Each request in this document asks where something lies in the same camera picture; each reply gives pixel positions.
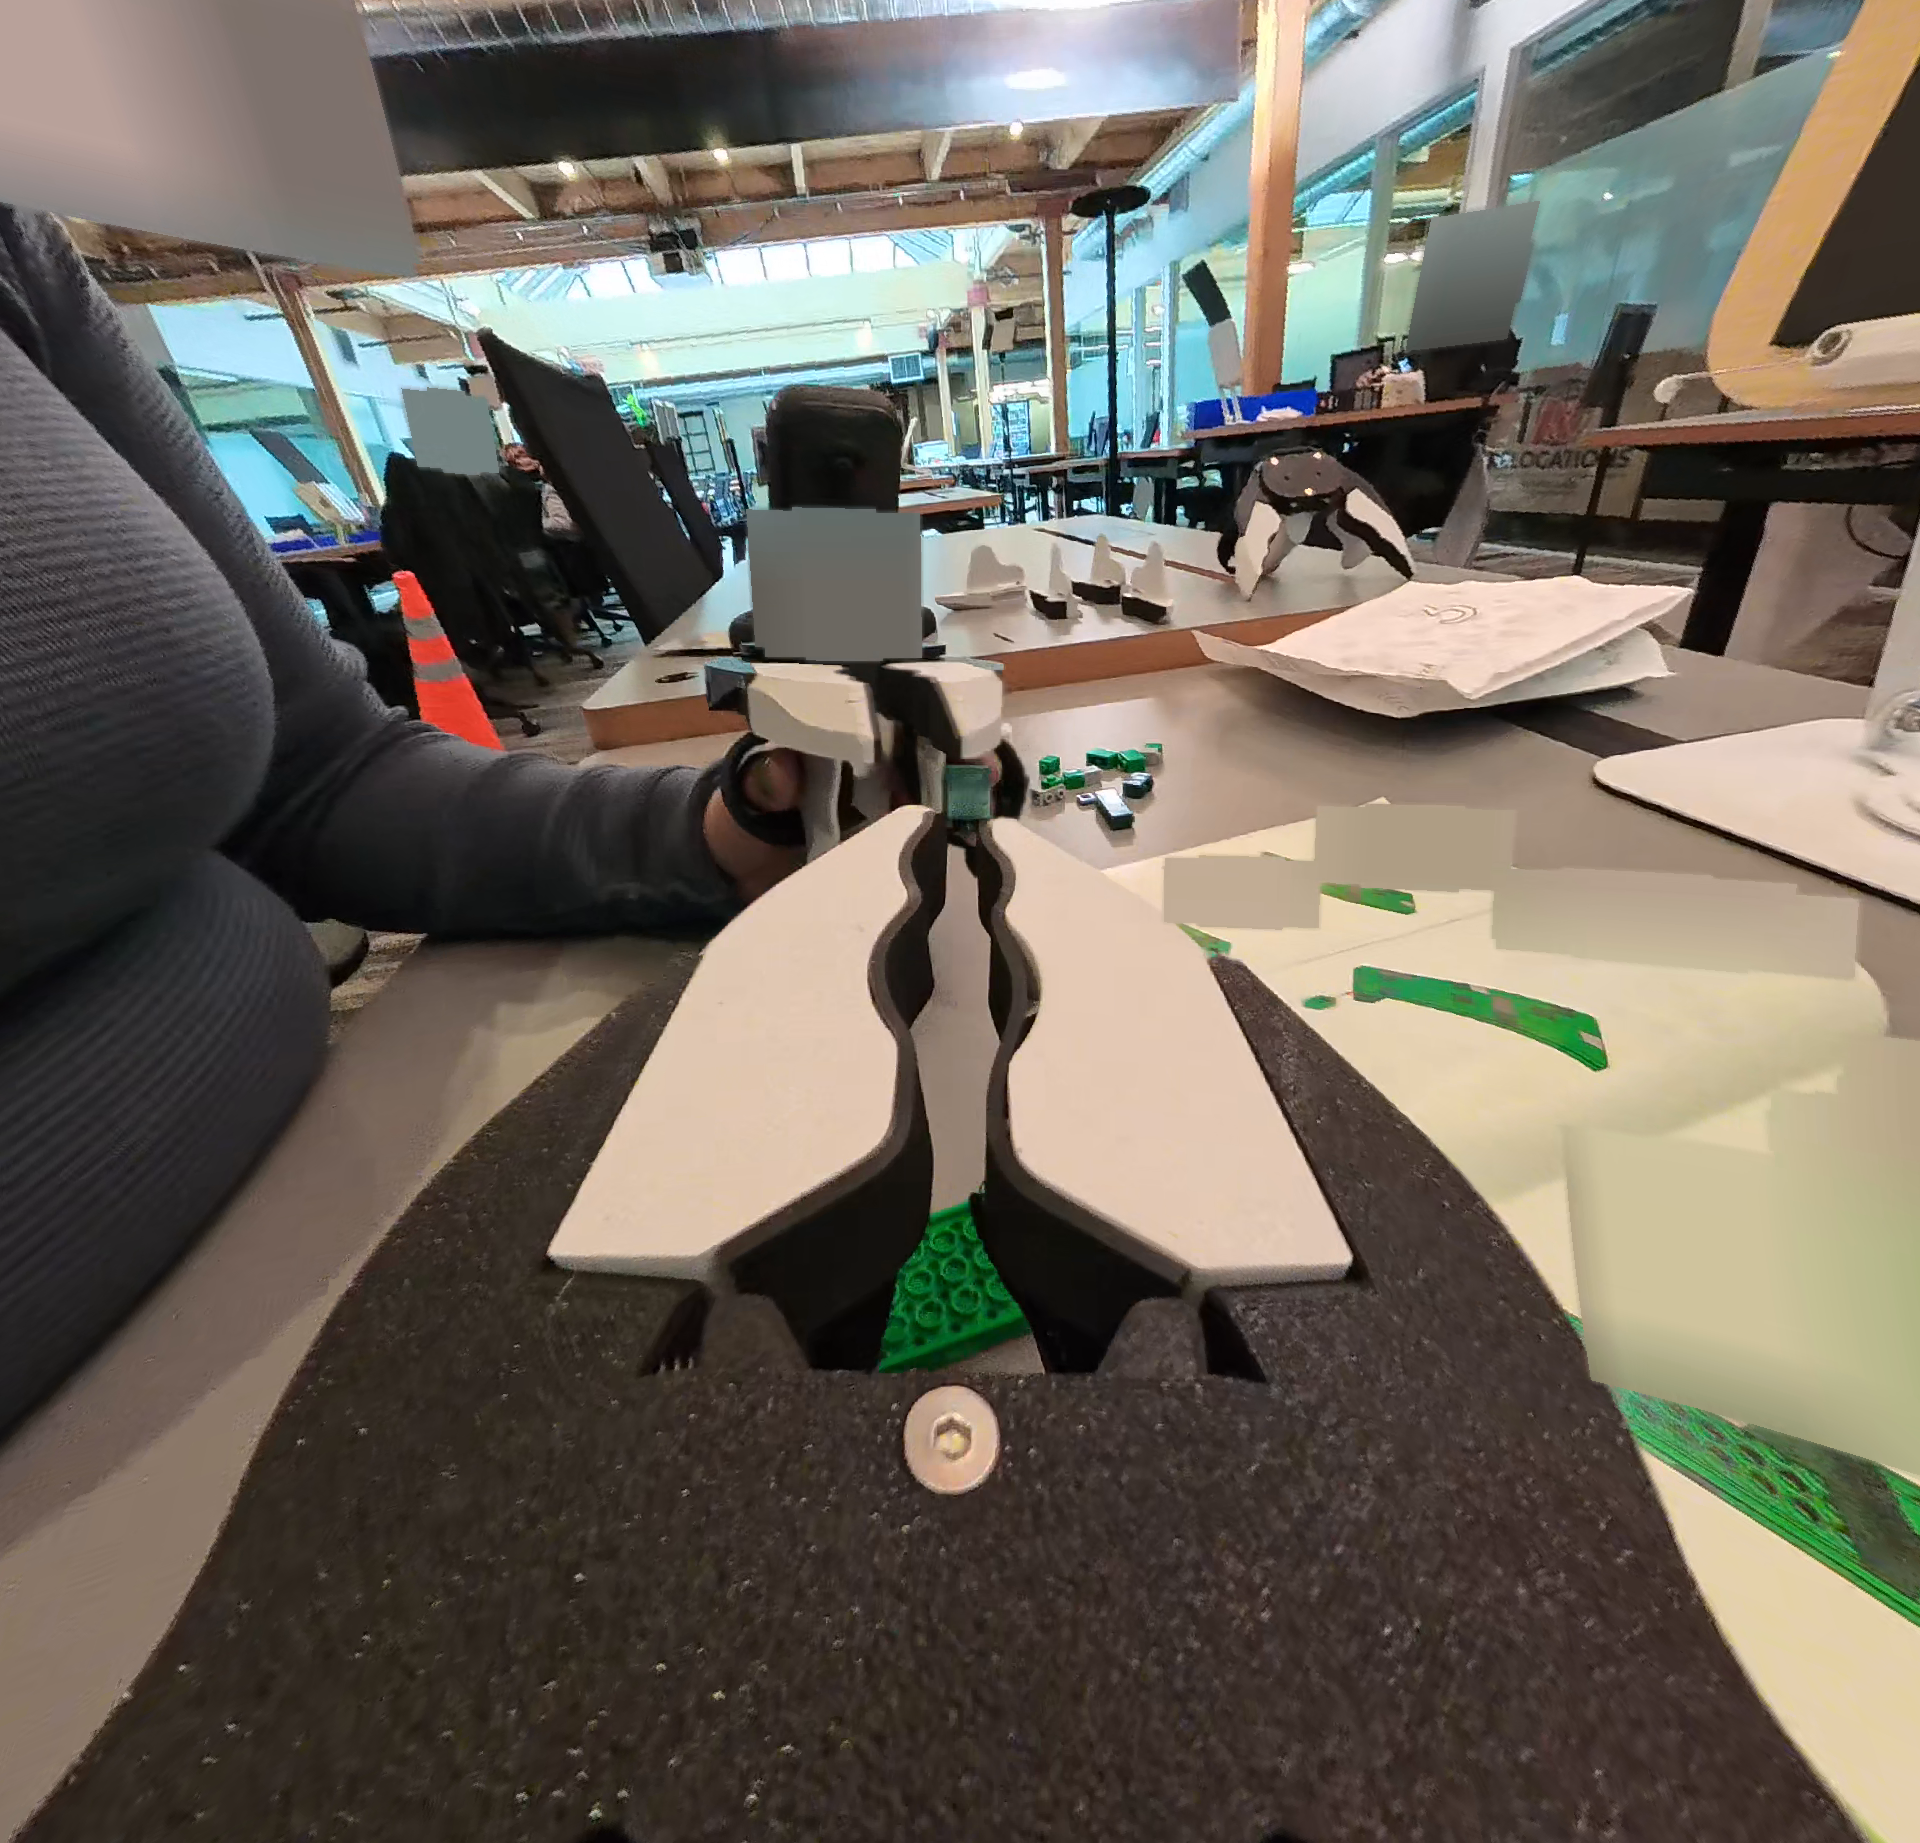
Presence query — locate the wooden pillar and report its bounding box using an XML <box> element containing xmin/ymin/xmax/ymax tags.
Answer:
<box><xmin>1240</xmin><ymin>0</ymin><xmax>1313</xmax><ymax>398</ymax></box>

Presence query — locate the pile of small bricks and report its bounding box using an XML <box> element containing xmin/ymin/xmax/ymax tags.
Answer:
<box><xmin>1027</xmin><ymin>741</ymin><xmax>1169</xmax><ymax>830</ymax></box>

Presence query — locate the black office chair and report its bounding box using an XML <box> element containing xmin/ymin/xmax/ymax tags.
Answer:
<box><xmin>378</xmin><ymin>451</ymin><xmax>552</xmax><ymax>736</ymax></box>

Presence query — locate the white paper stack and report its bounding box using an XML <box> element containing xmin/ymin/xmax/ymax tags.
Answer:
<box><xmin>1196</xmin><ymin>576</ymin><xmax>1696</xmax><ymax>718</ymax></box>

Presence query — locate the printed banner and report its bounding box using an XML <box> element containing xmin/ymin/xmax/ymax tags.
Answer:
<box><xmin>1480</xmin><ymin>386</ymin><xmax>1639</xmax><ymax>521</ymax></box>

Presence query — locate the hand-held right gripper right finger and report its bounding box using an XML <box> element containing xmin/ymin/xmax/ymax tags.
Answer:
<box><xmin>975</xmin><ymin>813</ymin><xmax>1353</xmax><ymax>1378</ymax></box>

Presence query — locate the person's left hand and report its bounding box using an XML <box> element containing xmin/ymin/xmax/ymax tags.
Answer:
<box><xmin>703</xmin><ymin>742</ymin><xmax>819</xmax><ymax>899</ymax></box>

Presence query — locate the light wooden table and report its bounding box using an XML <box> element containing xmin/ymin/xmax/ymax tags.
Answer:
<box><xmin>582</xmin><ymin>514</ymin><xmax>1517</xmax><ymax>754</ymax></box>

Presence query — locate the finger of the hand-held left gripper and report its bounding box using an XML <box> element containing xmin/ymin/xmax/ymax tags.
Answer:
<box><xmin>917</xmin><ymin>659</ymin><xmax>1009</xmax><ymax>770</ymax></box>
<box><xmin>742</xmin><ymin>666</ymin><xmax>882</xmax><ymax>770</ymax></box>

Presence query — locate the black tilted board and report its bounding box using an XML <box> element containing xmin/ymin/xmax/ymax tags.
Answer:
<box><xmin>478</xmin><ymin>326</ymin><xmax>723</xmax><ymax>645</ymax></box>

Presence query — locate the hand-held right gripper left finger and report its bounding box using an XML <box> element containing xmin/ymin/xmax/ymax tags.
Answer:
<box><xmin>546</xmin><ymin>806</ymin><xmax>952</xmax><ymax>1373</ymax></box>

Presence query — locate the orange traffic cone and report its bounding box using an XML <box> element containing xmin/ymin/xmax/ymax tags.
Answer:
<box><xmin>395</xmin><ymin>572</ymin><xmax>506</xmax><ymax>754</ymax></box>

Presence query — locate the tan edged black board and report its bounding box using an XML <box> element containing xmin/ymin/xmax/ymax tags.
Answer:
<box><xmin>1711</xmin><ymin>0</ymin><xmax>1920</xmax><ymax>410</ymax></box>

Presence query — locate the spare black white gripper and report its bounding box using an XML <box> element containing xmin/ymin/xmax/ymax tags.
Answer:
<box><xmin>1218</xmin><ymin>450</ymin><xmax>1415</xmax><ymax>599</ymax></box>

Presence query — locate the brick instruction booklet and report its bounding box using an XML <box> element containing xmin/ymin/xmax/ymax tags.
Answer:
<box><xmin>1103</xmin><ymin>791</ymin><xmax>1920</xmax><ymax>1843</ymax></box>

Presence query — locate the dark wooden table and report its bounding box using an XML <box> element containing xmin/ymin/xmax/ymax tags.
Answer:
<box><xmin>1573</xmin><ymin>407</ymin><xmax>1920</xmax><ymax>659</ymax></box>

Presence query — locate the white monitor stand base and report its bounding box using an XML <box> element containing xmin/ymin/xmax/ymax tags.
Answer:
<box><xmin>1592</xmin><ymin>523</ymin><xmax>1920</xmax><ymax>909</ymax></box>

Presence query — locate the green studded brick plate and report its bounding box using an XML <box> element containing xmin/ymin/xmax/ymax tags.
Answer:
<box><xmin>872</xmin><ymin>1200</ymin><xmax>1040</xmax><ymax>1373</ymax></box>

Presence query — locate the grey desk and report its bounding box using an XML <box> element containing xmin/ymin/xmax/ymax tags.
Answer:
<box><xmin>0</xmin><ymin>643</ymin><xmax>1920</xmax><ymax>1843</ymax></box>

